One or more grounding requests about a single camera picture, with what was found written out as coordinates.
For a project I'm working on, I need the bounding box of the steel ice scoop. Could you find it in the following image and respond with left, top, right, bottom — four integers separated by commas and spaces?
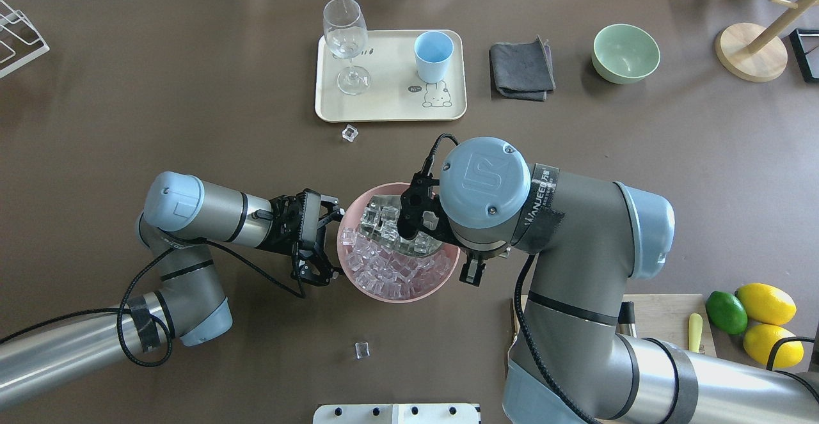
357, 194, 443, 257

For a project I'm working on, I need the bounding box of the steel muddler black tip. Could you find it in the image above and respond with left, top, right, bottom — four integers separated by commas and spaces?
616, 301, 637, 338

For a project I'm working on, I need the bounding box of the ice cube near tray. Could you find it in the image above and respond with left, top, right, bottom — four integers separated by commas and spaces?
340, 124, 359, 142

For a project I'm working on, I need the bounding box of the white dish rack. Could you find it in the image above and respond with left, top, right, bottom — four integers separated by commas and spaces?
1, 0, 50, 78

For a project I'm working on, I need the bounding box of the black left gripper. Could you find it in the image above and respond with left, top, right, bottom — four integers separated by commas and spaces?
256, 189, 346, 286

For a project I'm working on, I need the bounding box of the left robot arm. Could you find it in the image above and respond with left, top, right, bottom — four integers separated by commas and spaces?
1, 171, 344, 409

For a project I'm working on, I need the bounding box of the green lime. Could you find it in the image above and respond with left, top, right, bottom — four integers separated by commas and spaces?
705, 291, 749, 336

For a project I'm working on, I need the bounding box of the bamboo cutting board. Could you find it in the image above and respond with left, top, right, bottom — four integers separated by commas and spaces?
511, 294, 717, 357

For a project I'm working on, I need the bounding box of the grey folded cloth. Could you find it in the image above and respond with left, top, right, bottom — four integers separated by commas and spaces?
489, 36, 556, 102

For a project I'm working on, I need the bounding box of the wooden cup tree stand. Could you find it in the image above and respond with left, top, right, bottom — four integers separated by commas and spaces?
714, 0, 818, 82

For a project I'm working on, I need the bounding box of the cream serving tray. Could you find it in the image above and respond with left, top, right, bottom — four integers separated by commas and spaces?
315, 29, 468, 123

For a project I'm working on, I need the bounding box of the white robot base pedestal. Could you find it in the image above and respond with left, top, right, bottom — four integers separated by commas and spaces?
312, 402, 482, 423

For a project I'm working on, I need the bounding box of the yellow lemon upper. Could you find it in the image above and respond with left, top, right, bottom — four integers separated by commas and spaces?
735, 282, 797, 327

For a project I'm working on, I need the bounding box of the pink bowl of ice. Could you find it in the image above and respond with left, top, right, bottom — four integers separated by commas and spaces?
337, 183, 463, 302

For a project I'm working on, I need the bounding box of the yellow plastic knife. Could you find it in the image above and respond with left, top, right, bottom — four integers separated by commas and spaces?
687, 313, 704, 353

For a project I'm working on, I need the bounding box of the clear wine glass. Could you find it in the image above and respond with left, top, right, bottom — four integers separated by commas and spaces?
322, 0, 370, 95

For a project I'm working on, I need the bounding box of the yellow lemon lower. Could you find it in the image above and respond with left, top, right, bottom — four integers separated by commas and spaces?
742, 324, 804, 368

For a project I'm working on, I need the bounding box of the blue cup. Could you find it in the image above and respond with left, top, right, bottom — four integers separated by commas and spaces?
413, 31, 454, 84

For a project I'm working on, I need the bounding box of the black tray with glasses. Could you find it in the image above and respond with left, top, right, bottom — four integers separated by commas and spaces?
788, 28, 818, 84

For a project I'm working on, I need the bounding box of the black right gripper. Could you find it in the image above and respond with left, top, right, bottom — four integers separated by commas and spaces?
397, 168, 511, 287

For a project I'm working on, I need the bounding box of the yellow lemon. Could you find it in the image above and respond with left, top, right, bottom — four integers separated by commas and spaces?
735, 282, 797, 327
742, 324, 804, 368

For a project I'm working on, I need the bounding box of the green bowl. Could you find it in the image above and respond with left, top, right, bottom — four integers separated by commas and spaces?
591, 24, 662, 85

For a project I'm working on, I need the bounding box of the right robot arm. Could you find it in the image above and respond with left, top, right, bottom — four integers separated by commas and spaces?
397, 137, 817, 423

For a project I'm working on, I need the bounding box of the ice cube near base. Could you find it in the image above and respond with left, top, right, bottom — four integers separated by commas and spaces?
354, 342, 370, 360

